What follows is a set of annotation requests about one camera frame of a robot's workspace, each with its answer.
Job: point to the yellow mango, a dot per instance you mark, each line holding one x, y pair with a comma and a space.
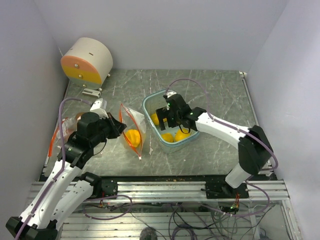
155, 119

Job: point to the blue green plastic basket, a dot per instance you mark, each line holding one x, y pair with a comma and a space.
149, 105

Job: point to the clear zip bag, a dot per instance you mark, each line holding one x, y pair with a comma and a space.
69, 125
134, 120

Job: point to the yellow pear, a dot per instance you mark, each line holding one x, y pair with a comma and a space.
168, 137

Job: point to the yellow bell pepper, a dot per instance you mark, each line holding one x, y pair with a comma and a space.
182, 136

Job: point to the clear zip top bag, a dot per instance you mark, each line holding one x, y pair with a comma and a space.
69, 125

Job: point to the yellow lemon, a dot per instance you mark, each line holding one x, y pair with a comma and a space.
133, 137

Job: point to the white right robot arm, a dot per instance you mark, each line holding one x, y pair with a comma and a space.
253, 147

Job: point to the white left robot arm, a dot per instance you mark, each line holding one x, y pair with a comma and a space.
66, 188

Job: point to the small white metal block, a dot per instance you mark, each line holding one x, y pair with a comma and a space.
91, 93

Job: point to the round white drawer box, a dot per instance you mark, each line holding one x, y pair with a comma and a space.
87, 63

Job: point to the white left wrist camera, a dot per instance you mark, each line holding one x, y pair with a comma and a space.
99, 107

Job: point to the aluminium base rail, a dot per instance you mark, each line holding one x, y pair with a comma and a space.
192, 191

